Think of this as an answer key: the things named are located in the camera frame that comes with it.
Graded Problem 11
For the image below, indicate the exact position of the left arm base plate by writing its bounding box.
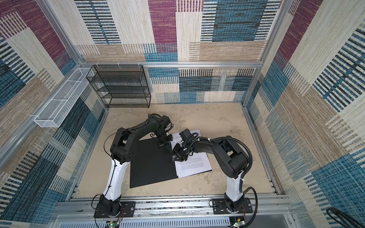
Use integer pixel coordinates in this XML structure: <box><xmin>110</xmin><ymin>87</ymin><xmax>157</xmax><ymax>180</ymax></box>
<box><xmin>94</xmin><ymin>201</ymin><xmax>136</xmax><ymax>219</ymax></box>

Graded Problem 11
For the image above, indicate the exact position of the red folder black inside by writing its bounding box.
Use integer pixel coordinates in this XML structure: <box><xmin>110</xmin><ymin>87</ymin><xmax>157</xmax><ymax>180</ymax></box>
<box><xmin>130</xmin><ymin>139</ymin><xmax>178</xmax><ymax>188</ymax></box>

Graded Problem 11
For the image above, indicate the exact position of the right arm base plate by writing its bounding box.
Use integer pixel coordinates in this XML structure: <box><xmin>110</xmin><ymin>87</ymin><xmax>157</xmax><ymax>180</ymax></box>
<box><xmin>209</xmin><ymin>198</ymin><xmax>253</xmax><ymax>214</ymax></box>

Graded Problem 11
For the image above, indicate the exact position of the black object bottom right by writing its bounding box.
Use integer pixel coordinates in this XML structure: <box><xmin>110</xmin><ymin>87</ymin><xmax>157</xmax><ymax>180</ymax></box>
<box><xmin>326</xmin><ymin>207</ymin><xmax>365</xmax><ymax>228</ymax></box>

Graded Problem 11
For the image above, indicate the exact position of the aluminium front rail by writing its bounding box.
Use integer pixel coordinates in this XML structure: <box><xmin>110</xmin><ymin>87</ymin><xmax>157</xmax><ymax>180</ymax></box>
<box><xmin>48</xmin><ymin>193</ymin><xmax>300</xmax><ymax>228</ymax></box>

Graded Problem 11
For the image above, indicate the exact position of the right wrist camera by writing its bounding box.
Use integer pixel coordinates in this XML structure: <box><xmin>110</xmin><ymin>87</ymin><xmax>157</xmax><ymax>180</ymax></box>
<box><xmin>179</xmin><ymin>129</ymin><xmax>196</xmax><ymax>143</ymax></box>

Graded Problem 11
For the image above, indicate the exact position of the white text paper sheet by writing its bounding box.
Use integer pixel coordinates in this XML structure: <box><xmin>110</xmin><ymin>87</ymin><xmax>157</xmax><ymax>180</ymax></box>
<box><xmin>170</xmin><ymin>130</ymin><xmax>213</xmax><ymax>179</ymax></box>

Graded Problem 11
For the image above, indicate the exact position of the black wire mesh shelf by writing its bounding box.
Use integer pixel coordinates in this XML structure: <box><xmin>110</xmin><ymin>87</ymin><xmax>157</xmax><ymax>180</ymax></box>
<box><xmin>86</xmin><ymin>65</ymin><xmax>151</xmax><ymax>108</ymax></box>

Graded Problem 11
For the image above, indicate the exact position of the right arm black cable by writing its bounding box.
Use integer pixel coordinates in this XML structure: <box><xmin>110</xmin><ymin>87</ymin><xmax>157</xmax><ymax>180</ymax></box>
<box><xmin>183</xmin><ymin>133</ymin><xmax>259</xmax><ymax>228</ymax></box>

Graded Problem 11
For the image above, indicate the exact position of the white wire mesh basket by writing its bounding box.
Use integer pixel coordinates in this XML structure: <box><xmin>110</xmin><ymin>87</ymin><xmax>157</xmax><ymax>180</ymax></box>
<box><xmin>34</xmin><ymin>67</ymin><xmax>90</xmax><ymax>128</ymax></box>

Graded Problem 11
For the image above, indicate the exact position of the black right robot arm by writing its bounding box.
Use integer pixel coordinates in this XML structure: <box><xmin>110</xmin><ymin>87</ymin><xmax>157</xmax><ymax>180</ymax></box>
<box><xmin>171</xmin><ymin>134</ymin><xmax>253</xmax><ymax>213</ymax></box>

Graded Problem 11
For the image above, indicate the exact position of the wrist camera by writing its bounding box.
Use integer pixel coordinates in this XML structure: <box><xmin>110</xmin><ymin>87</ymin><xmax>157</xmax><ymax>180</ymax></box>
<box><xmin>159</xmin><ymin>116</ymin><xmax>171</xmax><ymax>129</ymax></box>
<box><xmin>179</xmin><ymin>129</ymin><xmax>196</xmax><ymax>143</ymax></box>

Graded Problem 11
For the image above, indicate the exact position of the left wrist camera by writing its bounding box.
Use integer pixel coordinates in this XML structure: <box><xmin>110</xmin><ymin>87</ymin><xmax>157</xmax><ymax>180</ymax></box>
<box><xmin>159</xmin><ymin>116</ymin><xmax>171</xmax><ymax>129</ymax></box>

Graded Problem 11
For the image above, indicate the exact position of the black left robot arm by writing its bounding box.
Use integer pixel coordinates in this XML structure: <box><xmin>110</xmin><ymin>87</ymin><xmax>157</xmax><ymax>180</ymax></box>
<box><xmin>94</xmin><ymin>114</ymin><xmax>173</xmax><ymax>219</ymax></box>

